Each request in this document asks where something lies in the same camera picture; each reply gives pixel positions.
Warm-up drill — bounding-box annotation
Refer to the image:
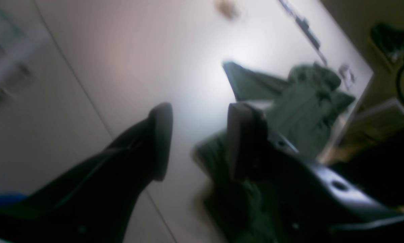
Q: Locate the dark green t-shirt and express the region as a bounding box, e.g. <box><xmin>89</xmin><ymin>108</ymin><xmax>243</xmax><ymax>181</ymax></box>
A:
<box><xmin>194</xmin><ymin>61</ymin><xmax>355</xmax><ymax>243</ymax></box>

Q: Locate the blue plastic box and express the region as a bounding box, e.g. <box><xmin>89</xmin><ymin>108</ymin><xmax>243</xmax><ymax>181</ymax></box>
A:
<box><xmin>0</xmin><ymin>193</ymin><xmax>27</xmax><ymax>209</ymax></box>

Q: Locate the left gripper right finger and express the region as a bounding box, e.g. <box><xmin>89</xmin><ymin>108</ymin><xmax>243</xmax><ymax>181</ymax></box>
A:
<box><xmin>227</xmin><ymin>103</ymin><xmax>404</xmax><ymax>243</ymax></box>

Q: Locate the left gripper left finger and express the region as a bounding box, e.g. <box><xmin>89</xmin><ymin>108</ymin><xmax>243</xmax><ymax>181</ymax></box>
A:
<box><xmin>0</xmin><ymin>103</ymin><xmax>174</xmax><ymax>243</ymax></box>

